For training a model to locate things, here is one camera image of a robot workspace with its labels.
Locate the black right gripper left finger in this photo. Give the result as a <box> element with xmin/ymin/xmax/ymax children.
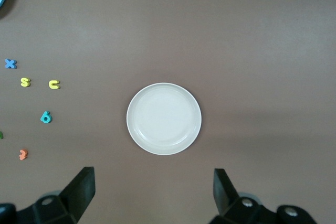
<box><xmin>18</xmin><ymin>166</ymin><xmax>96</xmax><ymax>224</ymax></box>

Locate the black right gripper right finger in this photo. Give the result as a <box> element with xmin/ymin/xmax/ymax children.
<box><xmin>212</xmin><ymin>168</ymin><xmax>279</xmax><ymax>224</ymax></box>

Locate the teal letter g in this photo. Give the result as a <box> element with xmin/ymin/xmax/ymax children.
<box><xmin>40</xmin><ymin>111</ymin><xmax>53</xmax><ymax>124</ymax></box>

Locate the beige plate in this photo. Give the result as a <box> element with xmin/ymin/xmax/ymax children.
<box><xmin>126</xmin><ymin>82</ymin><xmax>203</xmax><ymax>156</ymax></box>

